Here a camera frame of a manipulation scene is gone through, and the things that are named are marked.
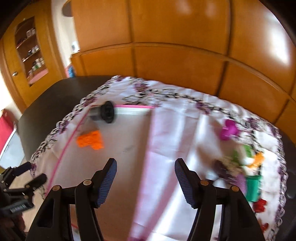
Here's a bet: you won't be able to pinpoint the wooden display cabinet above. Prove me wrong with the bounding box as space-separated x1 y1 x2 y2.
0 16 67 114

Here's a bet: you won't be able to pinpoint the jars on cabinet shelves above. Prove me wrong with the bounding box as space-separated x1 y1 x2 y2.
22 28 45 77

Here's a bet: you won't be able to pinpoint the orange building block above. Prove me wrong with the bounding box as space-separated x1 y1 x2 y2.
77 130 104 150

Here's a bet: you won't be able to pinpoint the red cushion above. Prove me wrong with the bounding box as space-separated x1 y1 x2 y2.
0 110 15 153

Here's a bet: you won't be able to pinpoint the white floral embroidered tablecloth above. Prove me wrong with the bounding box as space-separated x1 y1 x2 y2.
30 75 288 241

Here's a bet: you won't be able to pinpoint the white tray with pink rim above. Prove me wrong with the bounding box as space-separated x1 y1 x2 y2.
46 104 169 241

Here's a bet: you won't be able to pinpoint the green plastic cup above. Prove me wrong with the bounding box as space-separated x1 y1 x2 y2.
245 175 263 202

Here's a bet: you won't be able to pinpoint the orange plastic piece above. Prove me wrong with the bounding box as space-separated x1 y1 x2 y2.
248 152 265 168

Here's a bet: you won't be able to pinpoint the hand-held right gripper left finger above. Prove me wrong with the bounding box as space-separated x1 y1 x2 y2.
25 158 117 241

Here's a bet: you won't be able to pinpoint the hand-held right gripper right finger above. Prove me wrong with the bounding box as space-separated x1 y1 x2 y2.
174 158 265 241

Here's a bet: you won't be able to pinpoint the dark purple plastic toy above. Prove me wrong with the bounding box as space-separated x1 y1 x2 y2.
213 160 232 180

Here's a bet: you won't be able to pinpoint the white and green plug-in device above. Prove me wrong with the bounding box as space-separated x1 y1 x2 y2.
231 145 255 167

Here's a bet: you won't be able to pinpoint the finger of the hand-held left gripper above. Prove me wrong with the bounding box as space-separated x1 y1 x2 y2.
22 174 48 193
2 162 32 186

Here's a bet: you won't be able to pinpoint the wooden wardrobe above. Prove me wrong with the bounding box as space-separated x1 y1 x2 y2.
69 0 296 130

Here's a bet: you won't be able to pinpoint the magenta plastic toy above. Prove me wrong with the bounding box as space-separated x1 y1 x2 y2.
219 119 239 141

